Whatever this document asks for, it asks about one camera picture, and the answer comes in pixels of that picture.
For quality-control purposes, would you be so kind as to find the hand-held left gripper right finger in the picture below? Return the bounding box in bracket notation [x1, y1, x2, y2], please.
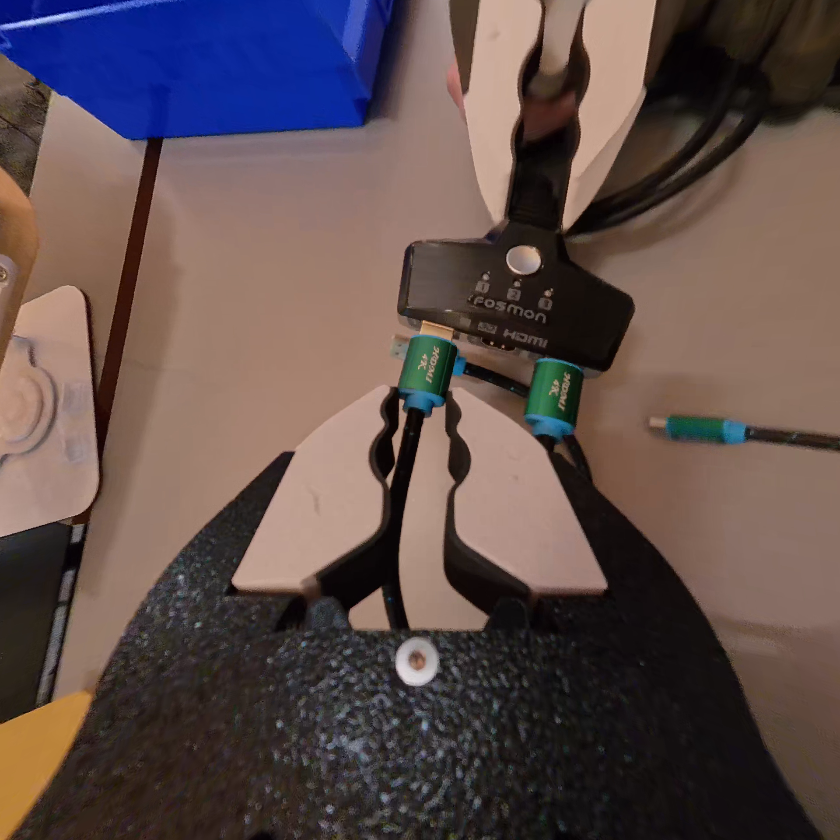
[444, 387, 609, 622]

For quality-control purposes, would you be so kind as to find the thick black cable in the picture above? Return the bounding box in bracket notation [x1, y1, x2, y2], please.
[566, 62, 742, 237]
[577, 98, 788, 227]

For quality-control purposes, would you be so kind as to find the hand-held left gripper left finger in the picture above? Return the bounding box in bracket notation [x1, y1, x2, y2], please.
[228, 385, 400, 618]

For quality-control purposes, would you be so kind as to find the white metal stand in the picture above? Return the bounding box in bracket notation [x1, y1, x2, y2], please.
[0, 285, 101, 539]

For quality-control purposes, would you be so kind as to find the black HDMI switch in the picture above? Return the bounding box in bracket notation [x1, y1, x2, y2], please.
[397, 0, 636, 383]

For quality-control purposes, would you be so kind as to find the person's right forearm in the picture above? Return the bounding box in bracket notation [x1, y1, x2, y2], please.
[646, 0, 840, 116]

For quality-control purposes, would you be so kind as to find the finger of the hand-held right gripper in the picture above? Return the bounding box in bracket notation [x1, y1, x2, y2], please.
[451, 0, 551, 228]
[562, 0, 660, 232]

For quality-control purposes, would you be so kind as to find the blue plastic bin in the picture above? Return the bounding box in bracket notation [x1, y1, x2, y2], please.
[0, 0, 395, 140]

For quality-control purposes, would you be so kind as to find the person's right hand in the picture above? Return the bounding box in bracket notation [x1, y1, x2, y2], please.
[445, 58, 468, 122]

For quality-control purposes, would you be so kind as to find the brown-edged grey desk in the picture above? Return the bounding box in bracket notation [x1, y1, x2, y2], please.
[26, 92, 148, 460]

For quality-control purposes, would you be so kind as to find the yellow plastic bin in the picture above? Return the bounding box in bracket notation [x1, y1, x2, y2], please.
[0, 689, 94, 840]

